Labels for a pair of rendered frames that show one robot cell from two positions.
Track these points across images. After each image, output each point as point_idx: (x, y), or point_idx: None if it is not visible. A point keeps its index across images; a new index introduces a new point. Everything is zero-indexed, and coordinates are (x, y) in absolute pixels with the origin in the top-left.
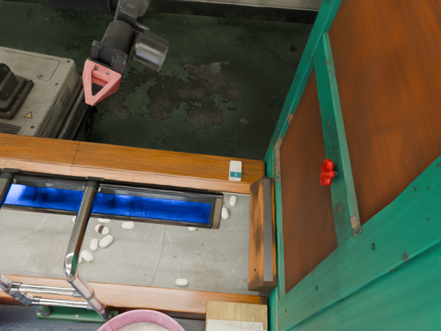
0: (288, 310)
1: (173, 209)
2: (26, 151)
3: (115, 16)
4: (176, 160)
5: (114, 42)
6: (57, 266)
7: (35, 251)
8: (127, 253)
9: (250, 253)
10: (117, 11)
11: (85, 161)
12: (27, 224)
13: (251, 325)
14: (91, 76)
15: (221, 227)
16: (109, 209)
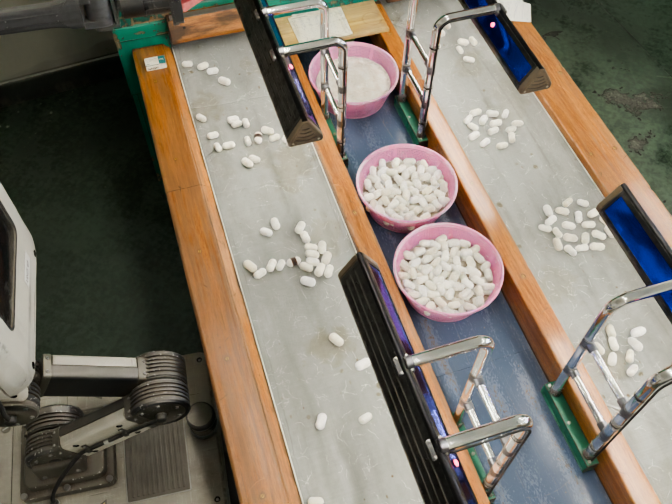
0: None
1: None
2: (200, 229)
3: (105, 11)
4: (159, 109)
5: None
6: (304, 155)
7: (299, 175)
8: (270, 116)
9: (239, 26)
10: (104, 3)
11: (191, 176)
12: (278, 194)
13: (292, 22)
14: (185, 0)
15: (217, 67)
16: (271, 17)
